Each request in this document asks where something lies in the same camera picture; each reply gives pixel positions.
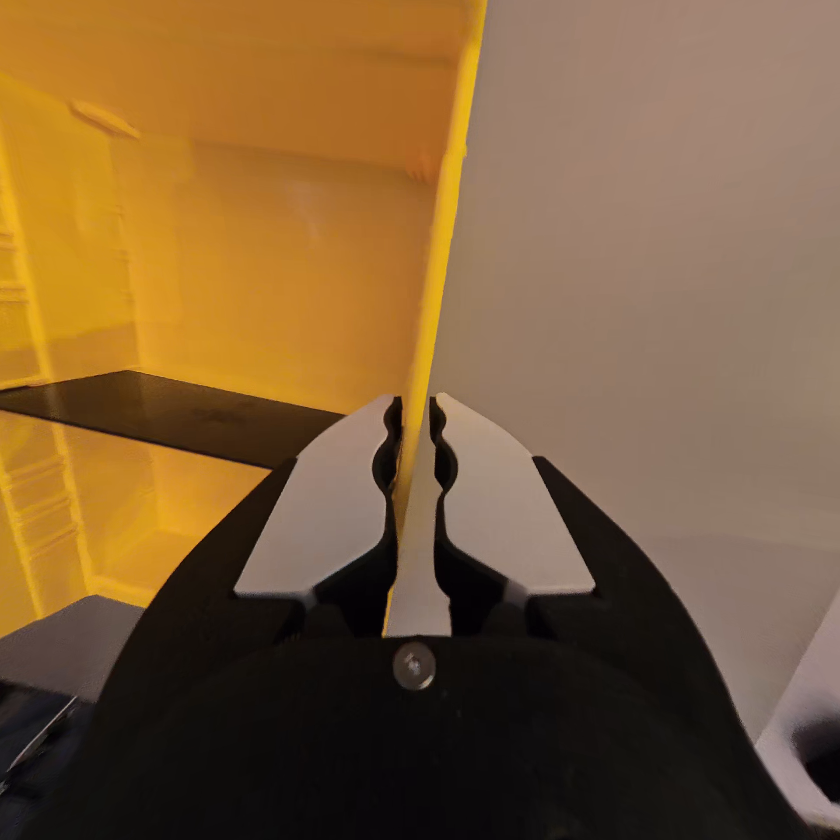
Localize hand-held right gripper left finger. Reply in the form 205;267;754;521
234;394;401;602

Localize yellow plastic bin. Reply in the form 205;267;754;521
0;0;489;639

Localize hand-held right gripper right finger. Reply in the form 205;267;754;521
431;392;598;601

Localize dark bin divider panel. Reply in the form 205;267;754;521
0;369;349;471

